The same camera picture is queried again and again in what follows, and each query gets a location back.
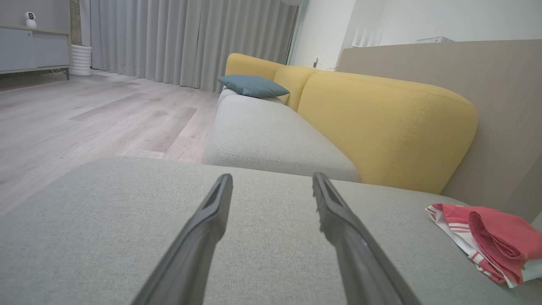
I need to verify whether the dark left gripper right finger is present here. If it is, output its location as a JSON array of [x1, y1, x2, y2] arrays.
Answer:
[[312, 172, 420, 305]]

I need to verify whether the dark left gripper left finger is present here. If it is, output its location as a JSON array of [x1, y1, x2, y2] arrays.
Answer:
[[132, 173, 234, 305]]

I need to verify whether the red Bulls basketball jersey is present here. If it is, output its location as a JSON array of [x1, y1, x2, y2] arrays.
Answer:
[[426, 203, 542, 289]]

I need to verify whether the large yellow sofa backrest cushion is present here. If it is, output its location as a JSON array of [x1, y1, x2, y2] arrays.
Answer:
[[297, 71, 479, 194]]

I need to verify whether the long grey sofa seat cushion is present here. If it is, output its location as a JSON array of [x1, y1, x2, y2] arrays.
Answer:
[[202, 94, 360, 183]]

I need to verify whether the short grey sofa seat cushion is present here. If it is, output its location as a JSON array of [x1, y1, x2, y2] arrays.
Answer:
[[217, 87, 285, 105]]

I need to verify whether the blue throw pillow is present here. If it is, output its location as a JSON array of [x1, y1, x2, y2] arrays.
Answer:
[[218, 75, 290, 99]]

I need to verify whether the narrow yellow sofa backrest cushion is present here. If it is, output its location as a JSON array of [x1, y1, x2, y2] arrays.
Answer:
[[273, 66, 318, 112]]

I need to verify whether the long low yellow backrest cushion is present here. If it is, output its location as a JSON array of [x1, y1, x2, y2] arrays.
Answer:
[[224, 53, 284, 81]]

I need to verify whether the grey pleated curtain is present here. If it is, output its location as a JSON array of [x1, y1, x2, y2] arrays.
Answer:
[[80, 0, 299, 93]]

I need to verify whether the white ribbed cylinder appliance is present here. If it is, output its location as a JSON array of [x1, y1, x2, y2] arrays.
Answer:
[[69, 44, 92, 77]]

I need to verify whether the white slatted rack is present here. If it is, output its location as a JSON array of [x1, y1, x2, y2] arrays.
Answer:
[[351, 26, 382, 48]]

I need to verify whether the beige partition panel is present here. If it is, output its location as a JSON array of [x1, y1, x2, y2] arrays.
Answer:
[[337, 39, 542, 223]]

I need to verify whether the grey low cabinet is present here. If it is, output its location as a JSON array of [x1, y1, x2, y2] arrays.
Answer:
[[0, 24, 72, 81]]

